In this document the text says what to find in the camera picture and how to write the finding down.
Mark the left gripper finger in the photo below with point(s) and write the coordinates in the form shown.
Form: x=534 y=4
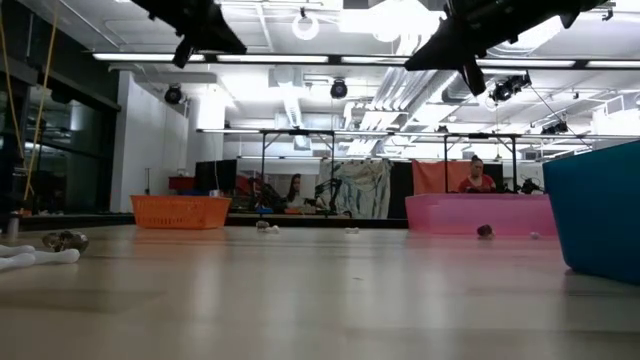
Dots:
x=182 y=54
x=212 y=35

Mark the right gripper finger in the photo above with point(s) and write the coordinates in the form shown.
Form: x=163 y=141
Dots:
x=450 y=50
x=475 y=77

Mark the orange plastic basket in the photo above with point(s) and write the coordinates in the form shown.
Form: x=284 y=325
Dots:
x=180 y=212

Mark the black background robot arm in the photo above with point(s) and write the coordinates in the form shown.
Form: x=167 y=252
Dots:
x=327 y=195

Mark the black ceiling spotlight cluster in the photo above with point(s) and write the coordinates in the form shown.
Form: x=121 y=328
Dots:
x=510 y=87

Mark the LED light bar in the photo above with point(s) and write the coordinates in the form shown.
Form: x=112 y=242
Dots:
x=380 y=60

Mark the person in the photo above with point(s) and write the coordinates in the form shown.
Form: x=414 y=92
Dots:
x=295 y=190
x=476 y=177

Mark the orange cloth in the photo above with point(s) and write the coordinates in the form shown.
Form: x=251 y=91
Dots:
x=432 y=175

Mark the black monitor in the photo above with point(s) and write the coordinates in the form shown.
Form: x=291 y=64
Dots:
x=216 y=176

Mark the red box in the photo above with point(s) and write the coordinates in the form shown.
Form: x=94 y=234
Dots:
x=181 y=183

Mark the pink plastic bin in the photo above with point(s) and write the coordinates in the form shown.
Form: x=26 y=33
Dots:
x=480 y=212

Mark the black curtain panel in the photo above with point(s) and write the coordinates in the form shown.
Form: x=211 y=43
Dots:
x=400 y=190

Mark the white patterned drape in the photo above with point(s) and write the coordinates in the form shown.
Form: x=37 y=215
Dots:
x=365 y=187

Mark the teal plastic bin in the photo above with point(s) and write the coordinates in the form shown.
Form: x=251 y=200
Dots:
x=600 y=215

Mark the silver metal cylinder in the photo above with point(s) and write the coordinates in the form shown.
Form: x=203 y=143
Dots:
x=12 y=225

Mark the black metal stand frame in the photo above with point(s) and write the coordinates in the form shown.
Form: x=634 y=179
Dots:
x=332 y=160
x=514 y=160

